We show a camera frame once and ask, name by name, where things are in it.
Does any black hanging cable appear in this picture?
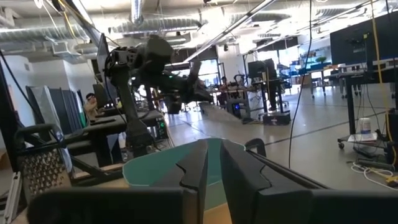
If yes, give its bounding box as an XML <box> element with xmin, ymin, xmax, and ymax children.
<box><xmin>288</xmin><ymin>0</ymin><xmax>313</xmax><ymax>169</ymax></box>

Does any coiled white floor cable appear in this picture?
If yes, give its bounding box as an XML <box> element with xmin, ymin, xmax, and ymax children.
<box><xmin>351</xmin><ymin>161</ymin><xmax>398</xmax><ymax>190</ymax></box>

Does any white plastic container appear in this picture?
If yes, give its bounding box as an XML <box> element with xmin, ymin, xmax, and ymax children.
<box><xmin>359</xmin><ymin>117</ymin><xmax>373</xmax><ymax>134</ymax></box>

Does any dark blue-teal plastic bin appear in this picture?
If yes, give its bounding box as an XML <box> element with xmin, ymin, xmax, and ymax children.
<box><xmin>123</xmin><ymin>138</ymin><xmax>246</xmax><ymax>212</ymax></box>

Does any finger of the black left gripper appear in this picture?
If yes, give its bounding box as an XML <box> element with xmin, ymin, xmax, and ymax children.
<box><xmin>164</xmin><ymin>95</ymin><xmax>183</xmax><ymax>115</ymax></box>
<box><xmin>197</xmin><ymin>86</ymin><xmax>215</xmax><ymax>103</ymax></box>

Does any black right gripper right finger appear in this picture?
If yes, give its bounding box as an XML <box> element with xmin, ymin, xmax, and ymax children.
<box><xmin>220</xmin><ymin>138</ymin><xmax>398</xmax><ymax>224</ymax></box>

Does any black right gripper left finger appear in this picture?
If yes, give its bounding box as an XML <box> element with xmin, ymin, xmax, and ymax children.
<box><xmin>27</xmin><ymin>138</ymin><xmax>209</xmax><ymax>224</ymax></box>

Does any person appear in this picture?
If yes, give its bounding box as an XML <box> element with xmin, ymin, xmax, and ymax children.
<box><xmin>217</xmin><ymin>76</ymin><xmax>229</xmax><ymax>106</ymax></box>
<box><xmin>83</xmin><ymin>92</ymin><xmax>101</xmax><ymax>121</ymax></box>

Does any steel box grater black handle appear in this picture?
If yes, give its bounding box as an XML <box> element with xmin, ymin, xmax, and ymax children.
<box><xmin>14</xmin><ymin>123</ymin><xmax>73</xmax><ymax>203</ymax></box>

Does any black utensil straight handle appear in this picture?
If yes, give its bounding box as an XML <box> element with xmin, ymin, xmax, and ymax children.
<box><xmin>247</xmin><ymin>149</ymin><xmax>331</xmax><ymax>190</ymax></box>

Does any yellow hanging cable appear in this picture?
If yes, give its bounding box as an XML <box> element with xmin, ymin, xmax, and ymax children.
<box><xmin>369</xmin><ymin>0</ymin><xmax>398</xmax><ymax>166</ymax></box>

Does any black utensil with loop handle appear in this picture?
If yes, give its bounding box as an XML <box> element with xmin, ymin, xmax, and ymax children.
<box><xmin>244</xmin><ymin>138</ymin><xmax>267</xmax><ymax>157</ymax></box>

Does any black robot workstation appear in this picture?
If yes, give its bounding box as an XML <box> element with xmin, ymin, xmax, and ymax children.
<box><xmin>247</xmin><ymin>58</ymin><xmax>292</xmax><ymax>126</ymax></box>

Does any black overhead light bar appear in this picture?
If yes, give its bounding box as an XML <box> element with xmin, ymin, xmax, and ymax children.
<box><xmin>183</xmin><ymin>0</ymin><xmax>277</xmax><ymax>63</ymax></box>

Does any black rolling desk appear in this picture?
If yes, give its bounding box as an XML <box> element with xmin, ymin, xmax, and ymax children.
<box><xmin>337</xmin><ymin>67</ymin><xmax>398</xmax><ymax>150</ymax></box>

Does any large black monitor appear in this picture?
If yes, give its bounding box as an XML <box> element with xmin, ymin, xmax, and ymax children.
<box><xmin>329</xmin><ymin>11</ymin><xmax>398</xmax><ymax>66</ymax></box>

